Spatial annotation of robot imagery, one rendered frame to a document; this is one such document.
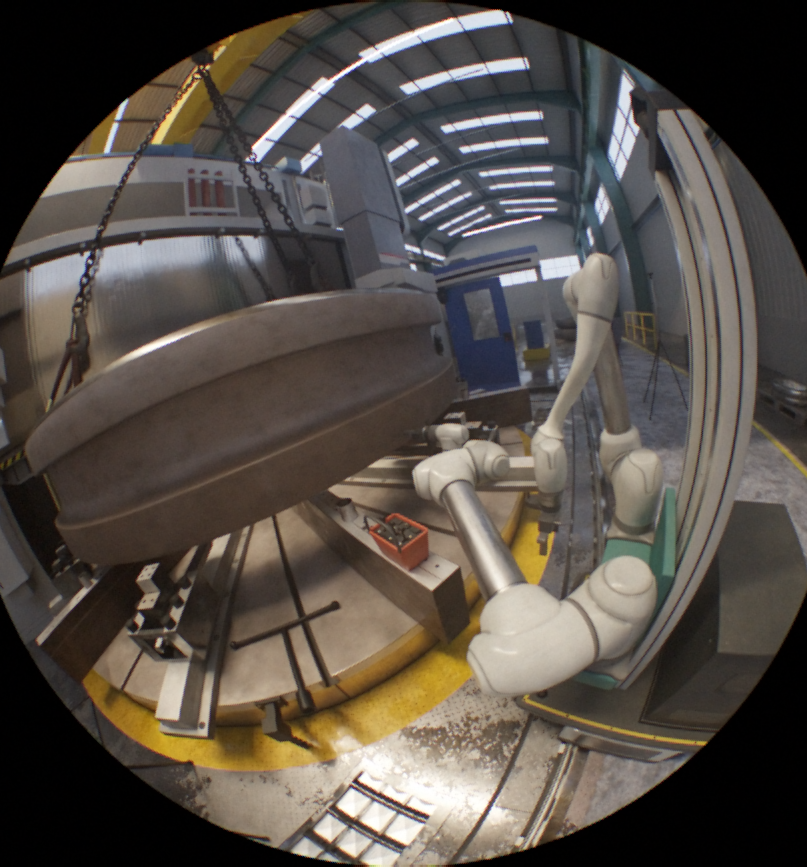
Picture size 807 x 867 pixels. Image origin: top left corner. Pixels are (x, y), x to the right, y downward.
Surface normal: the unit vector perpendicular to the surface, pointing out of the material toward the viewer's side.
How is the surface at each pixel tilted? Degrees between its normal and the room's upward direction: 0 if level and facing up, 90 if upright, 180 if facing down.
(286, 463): 90
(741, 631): 0
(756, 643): 0
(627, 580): 10
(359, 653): 0
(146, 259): 90
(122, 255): 90
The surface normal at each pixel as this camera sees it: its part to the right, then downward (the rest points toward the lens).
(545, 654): -0.17, -0.66
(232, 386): 0.53, 0.15
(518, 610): -0.32, -0.85
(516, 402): -0.09, 0.33
